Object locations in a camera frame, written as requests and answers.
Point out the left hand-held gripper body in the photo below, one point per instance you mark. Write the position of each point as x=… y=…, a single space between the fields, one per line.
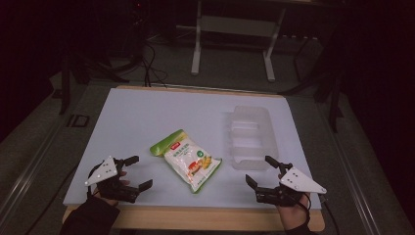
x=104 y=171

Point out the person's right hand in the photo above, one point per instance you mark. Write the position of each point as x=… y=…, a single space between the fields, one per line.
x=295 y=215

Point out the wooden table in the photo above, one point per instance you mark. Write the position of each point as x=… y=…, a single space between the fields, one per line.
x=195 y=219

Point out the metal floor rail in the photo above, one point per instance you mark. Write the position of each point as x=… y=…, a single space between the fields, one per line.
x=29 y=178
x=352 y=182

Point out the black floor socket box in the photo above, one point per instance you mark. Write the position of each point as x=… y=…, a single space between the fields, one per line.
x=78 y=120

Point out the white table mat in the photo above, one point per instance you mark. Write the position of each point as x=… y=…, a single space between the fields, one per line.
x=147 y=111

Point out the black metal stand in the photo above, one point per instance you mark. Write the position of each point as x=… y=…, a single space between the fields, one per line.
x=334 y=101

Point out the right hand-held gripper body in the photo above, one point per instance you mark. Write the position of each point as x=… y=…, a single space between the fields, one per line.
x=300 y=182

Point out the white metal desk frame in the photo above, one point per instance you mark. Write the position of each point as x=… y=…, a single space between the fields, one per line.
x=196 y=49

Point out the green and white snack packet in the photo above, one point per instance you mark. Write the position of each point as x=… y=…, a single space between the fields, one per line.
x=189 y=160

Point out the person's left hand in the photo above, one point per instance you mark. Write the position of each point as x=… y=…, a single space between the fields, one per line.
x=124 y=178

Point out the clear plastic tray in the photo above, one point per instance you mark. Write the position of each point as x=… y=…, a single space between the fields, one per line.
x=251 y=130

